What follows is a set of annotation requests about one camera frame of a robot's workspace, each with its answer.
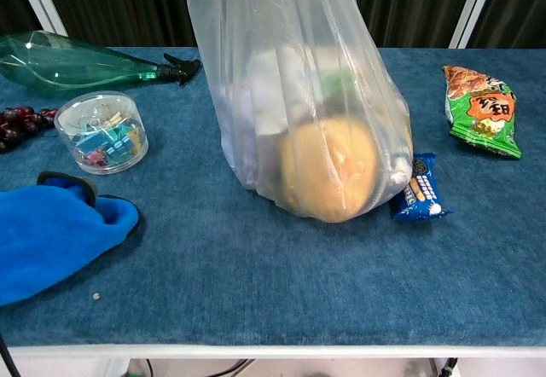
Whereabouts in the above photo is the round yellow bread bun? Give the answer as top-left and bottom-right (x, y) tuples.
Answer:
(279, 119), (380, 224)

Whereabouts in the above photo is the green plastic spray bottle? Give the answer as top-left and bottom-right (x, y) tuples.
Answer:
(0, 30), (202, 93)

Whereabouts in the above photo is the translucent white plastic bag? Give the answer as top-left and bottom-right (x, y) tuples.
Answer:
(183, 0), (414, 224)

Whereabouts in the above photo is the white box inside bag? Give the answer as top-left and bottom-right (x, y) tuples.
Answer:
(249, 46), (317, 137)

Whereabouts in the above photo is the blue cookie snack packet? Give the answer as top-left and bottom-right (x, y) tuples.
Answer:
(391, 152), (454, 223)

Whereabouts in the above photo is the blue velvet table cloth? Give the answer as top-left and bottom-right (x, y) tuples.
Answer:
(0, 46), (546, 347)

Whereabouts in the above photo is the green chip snack bag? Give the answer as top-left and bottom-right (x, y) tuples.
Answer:
(442, 65), (523, 160)

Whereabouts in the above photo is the blue fleece cloth glove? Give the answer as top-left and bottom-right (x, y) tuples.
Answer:
(0, 171), (141, 307)

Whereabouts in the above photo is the black cable under table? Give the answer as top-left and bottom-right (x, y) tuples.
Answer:
(144, 358), (256, 377)

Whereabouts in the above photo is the clear round binder clip box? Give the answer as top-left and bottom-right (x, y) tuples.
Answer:
(54, 90), (149, 176)

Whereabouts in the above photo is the bunch of dark red grapes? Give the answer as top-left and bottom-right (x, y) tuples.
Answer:
(0, 106), (60, 154)

